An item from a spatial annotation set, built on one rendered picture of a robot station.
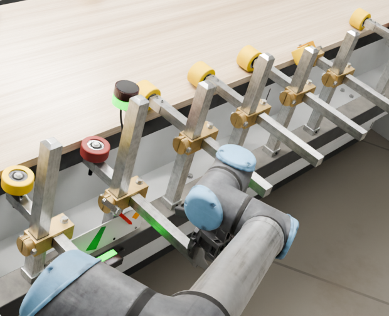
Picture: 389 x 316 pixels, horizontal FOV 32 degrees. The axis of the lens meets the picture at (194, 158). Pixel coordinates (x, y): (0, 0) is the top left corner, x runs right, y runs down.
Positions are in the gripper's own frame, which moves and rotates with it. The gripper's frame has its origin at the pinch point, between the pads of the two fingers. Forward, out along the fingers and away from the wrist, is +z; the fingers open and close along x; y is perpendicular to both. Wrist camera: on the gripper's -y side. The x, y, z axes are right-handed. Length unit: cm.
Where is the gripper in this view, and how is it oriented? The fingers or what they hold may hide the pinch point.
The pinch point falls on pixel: (194, 261)
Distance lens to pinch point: 173.2
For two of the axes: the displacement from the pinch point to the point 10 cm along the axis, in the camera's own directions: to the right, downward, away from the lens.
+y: 6.9, 5.5, -4.6
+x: 6.9, -3.1, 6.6
